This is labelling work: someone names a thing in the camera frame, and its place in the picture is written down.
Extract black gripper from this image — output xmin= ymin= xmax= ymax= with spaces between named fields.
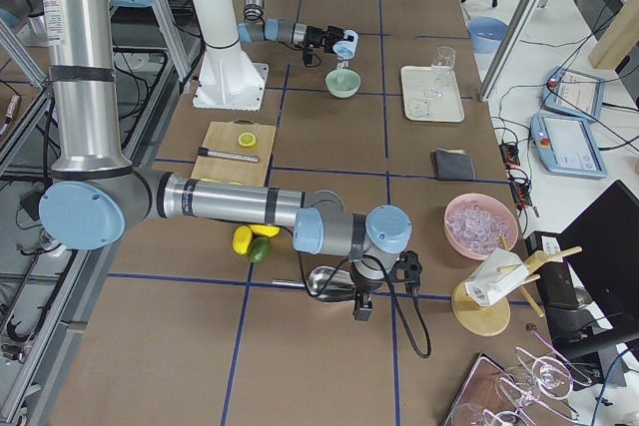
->
xmin=350 ymin=258 xmax=385 ymax=321
xmin=304 ymin=26 xmax=352 ymax=49

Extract light blue cup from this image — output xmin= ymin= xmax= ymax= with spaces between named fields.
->
xmin=332 ymin=29 xmax=358 ymax=61

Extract green bowl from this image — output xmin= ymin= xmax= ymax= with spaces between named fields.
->
xmin=324 ymin=69 xmax=361 ymax=99

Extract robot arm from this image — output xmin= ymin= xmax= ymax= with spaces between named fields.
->
xmin=238 ymin=0 xmax=358 ymax=60
xmin=39 ymin=0 xmax=421 ymax=320

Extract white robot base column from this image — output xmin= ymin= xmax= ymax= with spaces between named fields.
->
xmin=193 ymin=0 xmax=268 ymax=111

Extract ice cubes in green bowl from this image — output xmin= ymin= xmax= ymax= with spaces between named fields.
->
xmin=336 ymin=60 xmax=348 ymax=84

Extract steel ice scoop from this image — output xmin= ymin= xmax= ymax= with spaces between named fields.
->
xmin=272 ymin=266 xmax=355 ymax=302

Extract pink bowl of ice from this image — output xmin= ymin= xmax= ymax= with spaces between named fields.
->
xmin=443 ymin=194 xmax=519 ymax=260

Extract blue bowl with fork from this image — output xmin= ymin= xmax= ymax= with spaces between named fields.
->
xmin=467 ymin=17 xmax=508 ymax=54

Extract clear wine glass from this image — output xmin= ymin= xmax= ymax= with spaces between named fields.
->
xmin=425 ymin=46 xmax=456 ymax=100

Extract cream bear tray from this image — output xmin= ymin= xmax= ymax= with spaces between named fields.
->
xmin=400 ymin=66 xmax=464 ymax=123

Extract wooden stand with carton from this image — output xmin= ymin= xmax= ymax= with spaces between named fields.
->
xmin=451 ymin=246 xmax=582 ymax=337

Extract green lime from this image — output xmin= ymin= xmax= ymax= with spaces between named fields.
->
xmin=247 ymin=236 xmax=272 ymax=263

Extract whole yellow lemon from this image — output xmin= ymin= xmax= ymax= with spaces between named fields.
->
xmin=249 ymin=224 xmax=281 ymax=237

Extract lemon half slice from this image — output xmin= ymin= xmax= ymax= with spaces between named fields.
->
xmin=238 ymin=132 xmax=258 ymax=148

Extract wooden cutting board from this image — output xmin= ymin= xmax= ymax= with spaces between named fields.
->
xmin=191 ymin=121 xmax=277 ymax=187

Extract grey folded cloth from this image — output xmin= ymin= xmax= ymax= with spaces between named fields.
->
xmin=430 ymin=149 xmax=475 ymax=181

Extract tray of wine glasses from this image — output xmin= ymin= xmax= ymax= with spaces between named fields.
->
xmin=441 ymin=325 xmax=593 ymax=425

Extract blue teach pendant far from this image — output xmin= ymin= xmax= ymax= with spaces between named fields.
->
xmin=541 ymin=67 xmax=605 ymax=122

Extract blue teach pendant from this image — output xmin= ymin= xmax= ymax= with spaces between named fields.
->
xmin=530 ymin=114 xmax=608 ymax=180
xmin=541 ymin=67 xmax=605 ymax=122

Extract black monitor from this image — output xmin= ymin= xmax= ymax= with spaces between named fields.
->
xmin=537 ymin=180 xmax=638 ymax=359

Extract blue teach pendant near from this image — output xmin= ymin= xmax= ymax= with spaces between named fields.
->
xmin=530 ymin=114 xmax=608 ymax=180

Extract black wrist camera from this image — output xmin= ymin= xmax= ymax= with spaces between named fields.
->
xmin=303 ymin=45 xmax=321 ymax=68
xmin=389 ymin=250 xmax=422 ymax=297

